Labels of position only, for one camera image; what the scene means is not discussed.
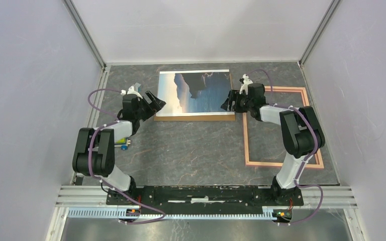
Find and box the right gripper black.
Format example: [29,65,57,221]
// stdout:
[220,90,253,113]

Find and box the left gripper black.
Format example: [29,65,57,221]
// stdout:
[135,91,166,122]

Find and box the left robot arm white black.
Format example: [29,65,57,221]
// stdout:
[72,91,166,205]

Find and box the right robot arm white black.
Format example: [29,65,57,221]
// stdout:
[221,83,325,205]

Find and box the landscape photo print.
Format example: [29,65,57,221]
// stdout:
[156,70,234,117]

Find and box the blue cube block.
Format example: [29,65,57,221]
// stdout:
[134,83,141,92]

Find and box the toy brick car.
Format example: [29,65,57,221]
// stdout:
[115,138,131,150]

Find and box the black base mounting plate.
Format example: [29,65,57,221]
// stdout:
[106,185,304,216]

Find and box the pink wooden picture frame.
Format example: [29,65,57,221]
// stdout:
[242,86,325,170]

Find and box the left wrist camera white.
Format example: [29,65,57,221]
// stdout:
[120,85,143,98]

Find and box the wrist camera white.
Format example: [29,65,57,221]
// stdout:
[120,85,143,98]
[239,74,253,95]

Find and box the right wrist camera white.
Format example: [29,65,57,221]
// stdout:
[239,74,253,95]

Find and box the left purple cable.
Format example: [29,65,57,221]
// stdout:
[87,88,166,225]

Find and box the purple cable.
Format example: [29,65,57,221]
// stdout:
[87,88,166,225]
[246,69,324,226]

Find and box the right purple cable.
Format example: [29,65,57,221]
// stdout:
[246,69,324,226]

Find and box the slotted cable duct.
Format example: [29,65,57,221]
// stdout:
[67,207,280,220]

